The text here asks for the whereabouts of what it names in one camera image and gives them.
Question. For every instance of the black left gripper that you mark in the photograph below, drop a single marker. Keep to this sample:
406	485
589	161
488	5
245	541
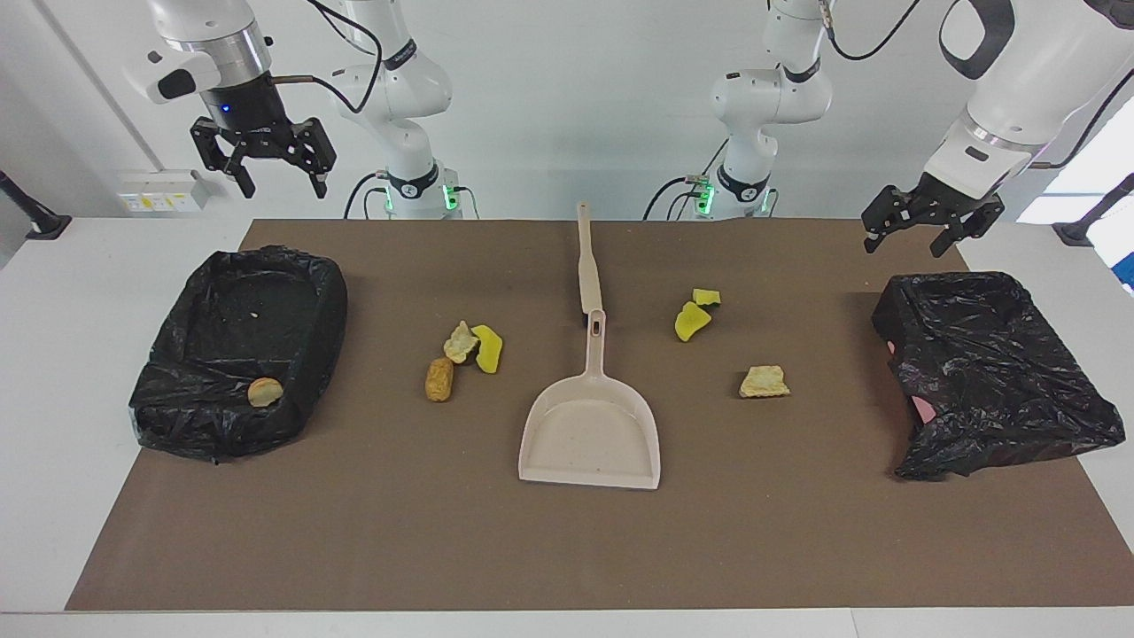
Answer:
939	208

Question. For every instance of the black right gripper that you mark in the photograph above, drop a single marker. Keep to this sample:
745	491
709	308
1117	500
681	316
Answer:
244	111

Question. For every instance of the tan bread slice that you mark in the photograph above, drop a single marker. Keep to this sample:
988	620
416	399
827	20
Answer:
764	382

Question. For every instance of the small yellow sponge piece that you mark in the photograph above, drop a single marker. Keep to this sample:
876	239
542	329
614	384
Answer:
706	297

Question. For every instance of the large yellow sponge piece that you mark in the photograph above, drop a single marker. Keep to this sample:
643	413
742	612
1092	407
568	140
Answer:
691	322

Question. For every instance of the brown fried croquette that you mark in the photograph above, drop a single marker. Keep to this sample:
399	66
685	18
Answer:
438	379

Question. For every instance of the yellow sponge with green pad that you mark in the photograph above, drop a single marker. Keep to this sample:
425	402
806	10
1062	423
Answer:
489	350

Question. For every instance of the beige hand brush black bristles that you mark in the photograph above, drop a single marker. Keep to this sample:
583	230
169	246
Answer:
589	283

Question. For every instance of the beige plastic dustpan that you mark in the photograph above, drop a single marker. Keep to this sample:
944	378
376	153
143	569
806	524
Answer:
589	434

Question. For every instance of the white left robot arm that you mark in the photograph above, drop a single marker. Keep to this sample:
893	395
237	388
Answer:
771	97

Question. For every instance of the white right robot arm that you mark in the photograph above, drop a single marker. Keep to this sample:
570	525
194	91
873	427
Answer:
399	97

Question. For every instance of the pink bin with black bag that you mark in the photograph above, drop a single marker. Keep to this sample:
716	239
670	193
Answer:
1001	399

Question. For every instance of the black stand foot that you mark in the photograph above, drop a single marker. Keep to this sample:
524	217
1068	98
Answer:
44	226
1076	232

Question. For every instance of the round tan bread bun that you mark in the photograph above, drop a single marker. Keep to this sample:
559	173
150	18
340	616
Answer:
265	392

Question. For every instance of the brown table mat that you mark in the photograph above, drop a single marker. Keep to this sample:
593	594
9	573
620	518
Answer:
443	532

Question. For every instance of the white wall socket box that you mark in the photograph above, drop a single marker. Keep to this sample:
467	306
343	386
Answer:
164	190

